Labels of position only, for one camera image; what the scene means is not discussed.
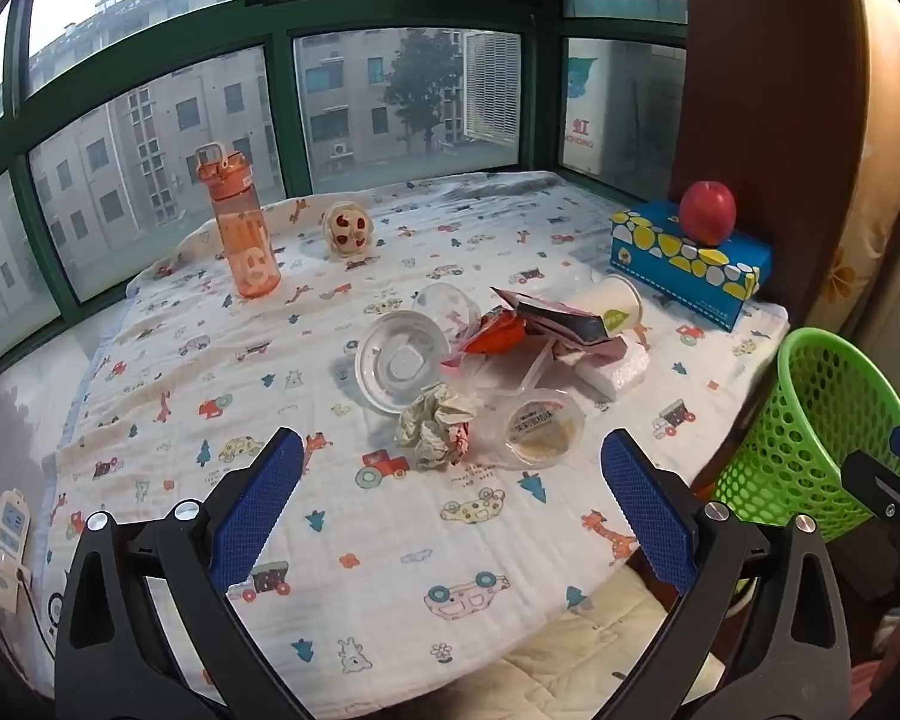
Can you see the pink cloth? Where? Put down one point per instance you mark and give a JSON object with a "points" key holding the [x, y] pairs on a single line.
{"points": [[874, 686]]}

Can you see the white outdoor air conditioner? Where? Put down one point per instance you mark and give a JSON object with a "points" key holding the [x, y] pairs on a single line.
{"points": [[615, 120]]}

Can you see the blue spotted tissue box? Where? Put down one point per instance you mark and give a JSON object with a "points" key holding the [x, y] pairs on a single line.
{"points": [[682, 270]]}

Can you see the white power strip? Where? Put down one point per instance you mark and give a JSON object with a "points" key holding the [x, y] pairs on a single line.
{"points": [[7, 547]]}

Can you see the brown wooden cabinet panel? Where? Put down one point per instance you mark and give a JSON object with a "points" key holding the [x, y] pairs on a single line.
{"points": [[780, 90]]}

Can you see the green window frame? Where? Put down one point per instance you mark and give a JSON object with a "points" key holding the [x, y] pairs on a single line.
{"points": [[277, 105]]}

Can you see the red apple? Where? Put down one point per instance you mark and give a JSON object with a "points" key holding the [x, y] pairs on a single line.
{"points": [[709, 211]]}

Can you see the white paper cup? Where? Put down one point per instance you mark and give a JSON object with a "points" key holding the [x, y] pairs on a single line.
{"points": [[615, 304]]}

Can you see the clear round plastic bowl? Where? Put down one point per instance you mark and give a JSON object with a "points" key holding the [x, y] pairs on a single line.
{"points": [[397, 364]]}

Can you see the clear plastic cup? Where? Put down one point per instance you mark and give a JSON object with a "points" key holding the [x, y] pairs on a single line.
{"points": [[450, 307]]}

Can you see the cream quilted blanket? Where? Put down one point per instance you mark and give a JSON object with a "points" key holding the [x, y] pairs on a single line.
{"points": [[570, 652]]}

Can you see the printed cartoon blanket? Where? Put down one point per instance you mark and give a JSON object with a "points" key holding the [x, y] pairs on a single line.
{"points": [[270, 360]]}

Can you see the cream flowered curtain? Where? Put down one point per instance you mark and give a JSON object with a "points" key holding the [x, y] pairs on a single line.
{"points": [[892, 240]]}

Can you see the clear plastic clamshell container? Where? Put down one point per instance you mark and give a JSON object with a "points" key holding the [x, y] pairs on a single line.
{"points": [[510, 382]]}

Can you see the white louvered vent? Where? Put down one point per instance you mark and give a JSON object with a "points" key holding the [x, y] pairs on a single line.
{"points": [[493, 86]]}

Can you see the green plastic mesh basket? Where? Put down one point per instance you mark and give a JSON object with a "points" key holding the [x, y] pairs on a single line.
{"points": [[787, 450]]}

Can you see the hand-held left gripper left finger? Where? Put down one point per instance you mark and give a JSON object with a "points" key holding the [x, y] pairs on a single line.
{"points": [[259, 510]]}

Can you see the paper ball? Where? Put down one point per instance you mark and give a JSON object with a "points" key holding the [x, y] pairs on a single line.
{"points": [[431, 427]]}

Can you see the white foam piece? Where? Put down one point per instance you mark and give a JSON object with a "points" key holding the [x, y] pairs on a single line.
{"points": [[615, 379]]}

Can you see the orange water bottle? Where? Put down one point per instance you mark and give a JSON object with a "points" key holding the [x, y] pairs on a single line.
{"points": [[244, 240]]}

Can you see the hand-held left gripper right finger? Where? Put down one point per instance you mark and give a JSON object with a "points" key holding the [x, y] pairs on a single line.
{"points": [[645, 510]]}

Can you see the pink foil wrapper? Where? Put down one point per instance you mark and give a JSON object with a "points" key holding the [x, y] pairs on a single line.
{"points": [[547, 311]]}

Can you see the small lidded sauce cup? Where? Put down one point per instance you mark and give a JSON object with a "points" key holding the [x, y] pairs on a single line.
{"points": [[540, 427]]}

